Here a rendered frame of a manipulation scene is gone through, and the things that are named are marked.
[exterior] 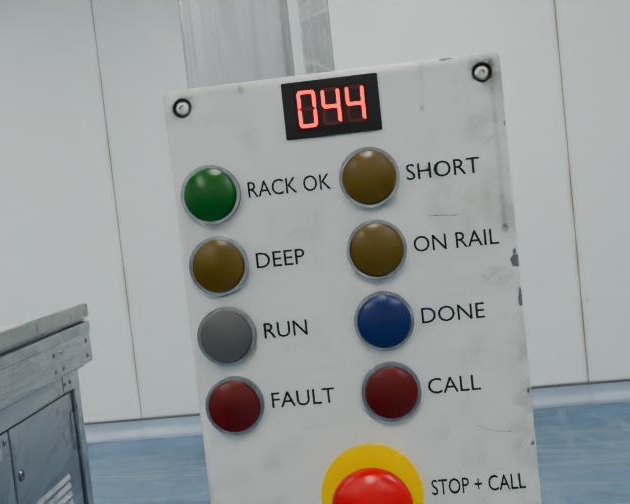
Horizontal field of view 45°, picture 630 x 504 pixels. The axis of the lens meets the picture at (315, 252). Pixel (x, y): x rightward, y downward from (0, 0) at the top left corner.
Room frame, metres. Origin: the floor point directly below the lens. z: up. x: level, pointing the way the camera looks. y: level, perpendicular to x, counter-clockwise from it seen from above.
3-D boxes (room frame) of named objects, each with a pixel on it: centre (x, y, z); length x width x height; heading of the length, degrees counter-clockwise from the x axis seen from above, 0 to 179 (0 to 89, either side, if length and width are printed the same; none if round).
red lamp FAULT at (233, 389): (0.38, 0.05, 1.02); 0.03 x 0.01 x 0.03; 86
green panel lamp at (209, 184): (0.38, 0.05, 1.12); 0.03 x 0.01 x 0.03; 86
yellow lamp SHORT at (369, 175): (0.38, -0.03, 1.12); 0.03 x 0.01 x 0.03; 86
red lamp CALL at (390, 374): (0.38, -0.03, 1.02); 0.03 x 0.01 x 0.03; 86
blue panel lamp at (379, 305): (0.38, -0.03, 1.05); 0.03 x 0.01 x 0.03; 86
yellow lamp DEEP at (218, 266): (0.38, 0.05, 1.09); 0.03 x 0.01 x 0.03; 86
